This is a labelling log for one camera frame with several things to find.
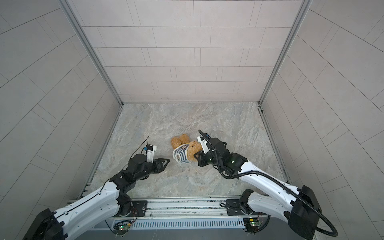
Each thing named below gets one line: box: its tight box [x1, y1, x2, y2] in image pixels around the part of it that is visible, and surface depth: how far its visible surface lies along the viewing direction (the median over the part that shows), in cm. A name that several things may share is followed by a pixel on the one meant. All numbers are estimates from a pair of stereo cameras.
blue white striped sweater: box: [172, 143, 192, 163], surface depth 80 cm
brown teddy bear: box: [171, 134, 203, 162], surface depth 79 cm
